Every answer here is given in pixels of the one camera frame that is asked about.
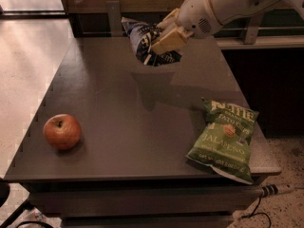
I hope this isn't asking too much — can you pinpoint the metal rail bracket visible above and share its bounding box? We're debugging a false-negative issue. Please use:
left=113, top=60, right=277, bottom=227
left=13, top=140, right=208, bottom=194
left=243, top=14, right=263, bottom=45
left=106, top=0, right=123, bottom=37

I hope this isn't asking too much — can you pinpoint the horizontal metal rail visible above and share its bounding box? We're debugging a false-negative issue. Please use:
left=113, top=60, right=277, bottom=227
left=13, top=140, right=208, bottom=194
left=83, top=27, right=304, bottom=38

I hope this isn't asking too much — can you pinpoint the green jalapeno chip bag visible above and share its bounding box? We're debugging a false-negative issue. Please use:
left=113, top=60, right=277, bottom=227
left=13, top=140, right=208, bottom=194
left=187, top=99, right=258, bottom=184

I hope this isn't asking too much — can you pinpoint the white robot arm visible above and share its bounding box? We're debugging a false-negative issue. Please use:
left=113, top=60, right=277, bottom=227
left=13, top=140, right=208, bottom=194
left=152, top=0, right=304, bottom=54

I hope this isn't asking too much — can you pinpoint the striped plug with black cable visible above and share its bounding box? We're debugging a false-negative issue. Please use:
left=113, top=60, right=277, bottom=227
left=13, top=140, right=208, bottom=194
left=240, top=183, right=298, bottom=228

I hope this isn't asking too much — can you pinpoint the blue chip bag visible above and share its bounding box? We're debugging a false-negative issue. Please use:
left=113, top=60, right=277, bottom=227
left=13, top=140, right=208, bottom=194
left=121, top=17, right=181, bottom=67

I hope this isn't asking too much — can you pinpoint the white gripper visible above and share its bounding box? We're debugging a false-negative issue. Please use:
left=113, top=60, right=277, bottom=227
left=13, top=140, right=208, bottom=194
left=151, top=0, right=222, bottom=54

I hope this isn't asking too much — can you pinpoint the left metal rail bracket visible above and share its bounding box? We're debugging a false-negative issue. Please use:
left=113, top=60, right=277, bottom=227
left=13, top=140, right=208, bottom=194
left=106, top=0, right=123, bottom=37

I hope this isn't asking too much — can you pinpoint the right metal rail bracket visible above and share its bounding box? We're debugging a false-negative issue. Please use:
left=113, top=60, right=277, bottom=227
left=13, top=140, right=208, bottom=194
left=243, top=14, right=263, bottom=45

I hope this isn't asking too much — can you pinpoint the black chair base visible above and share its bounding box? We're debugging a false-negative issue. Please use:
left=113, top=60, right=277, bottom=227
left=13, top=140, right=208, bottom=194
left=0, top=178, right=54, bottom=228

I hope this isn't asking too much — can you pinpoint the red apple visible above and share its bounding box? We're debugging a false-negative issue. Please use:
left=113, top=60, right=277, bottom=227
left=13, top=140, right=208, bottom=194
left=43, top=114, right=82, bottom=151

